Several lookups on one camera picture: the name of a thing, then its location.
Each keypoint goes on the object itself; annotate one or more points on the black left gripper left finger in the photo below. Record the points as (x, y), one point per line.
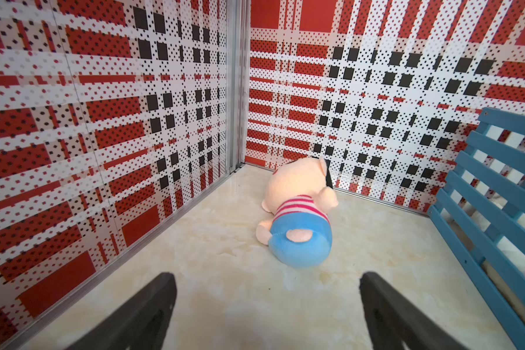
(141, 322)

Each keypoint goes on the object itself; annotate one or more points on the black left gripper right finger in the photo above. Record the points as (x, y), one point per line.
(393, 322)

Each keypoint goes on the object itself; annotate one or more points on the blue white toy crib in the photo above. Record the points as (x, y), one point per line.
(480, 214)

